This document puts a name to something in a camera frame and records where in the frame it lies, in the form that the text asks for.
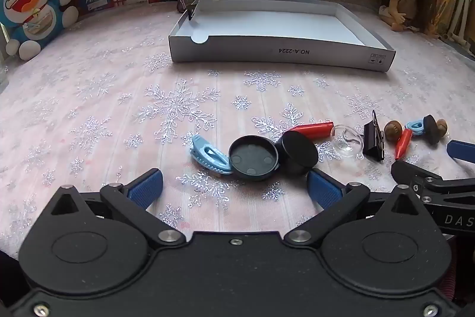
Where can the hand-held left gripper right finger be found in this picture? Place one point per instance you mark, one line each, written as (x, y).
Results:
(323, 189)

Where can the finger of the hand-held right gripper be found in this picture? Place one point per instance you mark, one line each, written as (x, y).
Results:
(412, 174)
(462, 150)

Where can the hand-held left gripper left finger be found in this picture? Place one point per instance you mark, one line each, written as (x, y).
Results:
(146, 187)

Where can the red cone plastic peg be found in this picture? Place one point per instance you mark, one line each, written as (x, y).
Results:
(402, 146)

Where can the brown acorn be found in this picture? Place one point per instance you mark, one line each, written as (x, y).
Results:
(441, 127)
(392, 131)

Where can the large black binder clip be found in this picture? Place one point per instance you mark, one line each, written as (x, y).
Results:
(373, 140)

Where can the red cylindrical plastic peg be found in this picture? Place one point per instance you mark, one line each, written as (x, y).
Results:
(315, 129)

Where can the black round hollow lid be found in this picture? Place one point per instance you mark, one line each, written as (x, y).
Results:
(254, 157)

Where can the white cardboard box tray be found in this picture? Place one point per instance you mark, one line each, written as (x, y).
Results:
(267, 24)

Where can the clear glass dome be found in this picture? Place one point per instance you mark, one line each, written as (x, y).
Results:
(347, 144)

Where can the pink snowflake tablecloth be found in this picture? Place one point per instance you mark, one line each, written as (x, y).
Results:
(92, 116)

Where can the small black binder clip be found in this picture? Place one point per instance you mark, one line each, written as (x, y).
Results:
(190, 9)

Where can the blue cat plush toy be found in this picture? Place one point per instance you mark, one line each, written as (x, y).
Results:
(29, 5)

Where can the white plastic pipe frame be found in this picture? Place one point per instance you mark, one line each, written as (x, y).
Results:
(462, 5)

